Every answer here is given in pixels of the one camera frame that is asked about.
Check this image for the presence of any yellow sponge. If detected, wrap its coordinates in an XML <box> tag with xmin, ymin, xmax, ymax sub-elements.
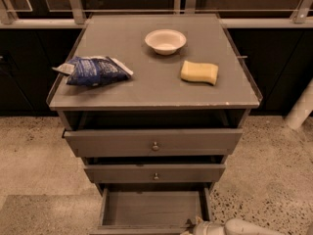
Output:
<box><xmin>180</xmin><ymin>61</ymin><xmax>218</xmax><ymax>85</ymax></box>

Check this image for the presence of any blue chip bag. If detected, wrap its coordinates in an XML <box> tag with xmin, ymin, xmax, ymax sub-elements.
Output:
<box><xmin>54</xmin><ymin>56</ymin><xmax>133</xmax><ymax>87</ymax></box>

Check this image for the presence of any white pipe leg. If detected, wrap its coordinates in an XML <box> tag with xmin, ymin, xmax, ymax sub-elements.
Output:
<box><xmin>285</xmin><ymin>78</ymin><xmax>313</xmax><ymax>129</ymax></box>

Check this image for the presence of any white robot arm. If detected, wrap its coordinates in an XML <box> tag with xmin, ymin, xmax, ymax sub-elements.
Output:
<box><xmin>193</xmin><ymin>218</ymin><xmax>284</xmax><ymax>235</ymax></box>

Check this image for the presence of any grey bottom drawer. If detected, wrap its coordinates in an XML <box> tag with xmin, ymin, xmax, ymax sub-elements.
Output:
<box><xmin>90</xmin><ymin>183</ymin><xmax>212</xmax><ymax>235</ymax></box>

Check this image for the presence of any grey top drawer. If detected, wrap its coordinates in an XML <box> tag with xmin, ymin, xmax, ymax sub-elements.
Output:
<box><xmin>65</xmin><ymin>110</ymin><xmax>243</xmax><ymax>158</ymax></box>

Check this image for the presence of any grey drawer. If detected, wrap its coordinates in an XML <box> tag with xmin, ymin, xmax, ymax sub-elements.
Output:
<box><xmin>65</xmin><ymin>110</ymin><xmax>243</xmax><ymax>158</ymax></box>
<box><xmin>84</xmin><ymin>161</ymin><xmax>226</xmax><ymax>184</ymax></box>
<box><xmin>90</xmin><ymin>183</ymin><xmax>212</xmax><ymax>235</ymax></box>

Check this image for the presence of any white bowl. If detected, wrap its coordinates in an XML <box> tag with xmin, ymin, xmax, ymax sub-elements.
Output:
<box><xmin>145</xmin><ymin>29</ymin><xmax>187</xmax><ymax>56</ymax></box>

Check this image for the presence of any metal railing frame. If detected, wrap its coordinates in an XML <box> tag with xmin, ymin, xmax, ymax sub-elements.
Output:
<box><xmin>0</xmin><ymin>0</ymin><xmax>313</xmax><ymax>28</ymax></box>

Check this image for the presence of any grey middle drawer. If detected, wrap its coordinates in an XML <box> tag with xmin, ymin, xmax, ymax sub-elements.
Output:
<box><xmin>84</xmin><ymin>161</ymin><xmax>226</xmax><ymax>184</ymax></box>

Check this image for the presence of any grey drawer cabinet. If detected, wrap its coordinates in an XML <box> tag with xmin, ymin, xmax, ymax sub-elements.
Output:
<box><xmin>46</xmin><ymin>13</ymin><xmax>263</xmax><ymax>194</ymax></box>

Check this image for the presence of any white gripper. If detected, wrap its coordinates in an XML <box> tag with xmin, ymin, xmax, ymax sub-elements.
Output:
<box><xmin>193</xmin><ymin>215</ymin><xmax>225</xmax><ymax>235</ymax></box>

